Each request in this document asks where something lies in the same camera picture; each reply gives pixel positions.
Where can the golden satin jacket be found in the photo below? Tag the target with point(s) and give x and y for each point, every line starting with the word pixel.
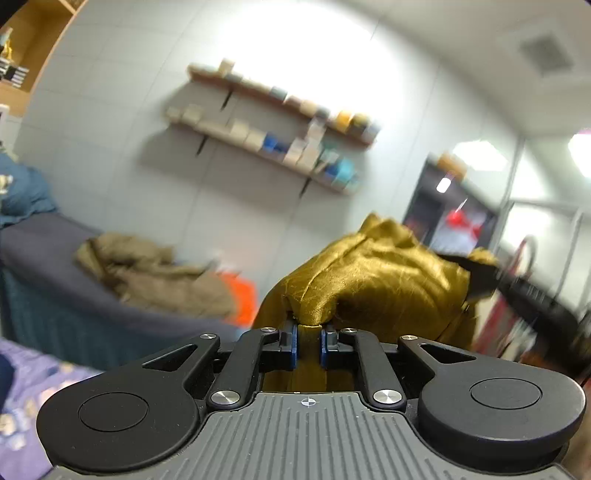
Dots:
pixel 380 279

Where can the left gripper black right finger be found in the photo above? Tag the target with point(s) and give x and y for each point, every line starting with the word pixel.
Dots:
pixel 361 354

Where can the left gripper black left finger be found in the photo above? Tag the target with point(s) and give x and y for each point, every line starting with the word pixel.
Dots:
pixel 256 353

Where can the orange cloth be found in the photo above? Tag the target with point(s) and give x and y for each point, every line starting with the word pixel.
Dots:
pixel 244 293

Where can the grey bed sheet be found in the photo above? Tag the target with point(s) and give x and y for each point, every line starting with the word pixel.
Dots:
pixel 41 250

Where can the wooden wall shelf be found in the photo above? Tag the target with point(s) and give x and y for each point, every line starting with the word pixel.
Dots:
pixel 307 155
pixel 357 128

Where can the lower wooden wall shelf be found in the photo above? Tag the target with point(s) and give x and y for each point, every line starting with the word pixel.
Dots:
pixel 307 155

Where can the purple floral bed sheet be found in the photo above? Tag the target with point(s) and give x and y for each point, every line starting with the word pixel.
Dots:
pixel 28 379

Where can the upper wooden wall shelf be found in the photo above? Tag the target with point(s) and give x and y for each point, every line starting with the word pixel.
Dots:
pixel 357 128

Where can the olive brown jacket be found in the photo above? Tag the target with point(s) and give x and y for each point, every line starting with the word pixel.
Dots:
pixel 145 275

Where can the wooden bookcase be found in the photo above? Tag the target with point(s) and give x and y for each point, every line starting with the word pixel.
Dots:
pixel 37 28

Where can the blue denim garment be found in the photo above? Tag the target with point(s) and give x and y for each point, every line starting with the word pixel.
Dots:
pixel 24 192

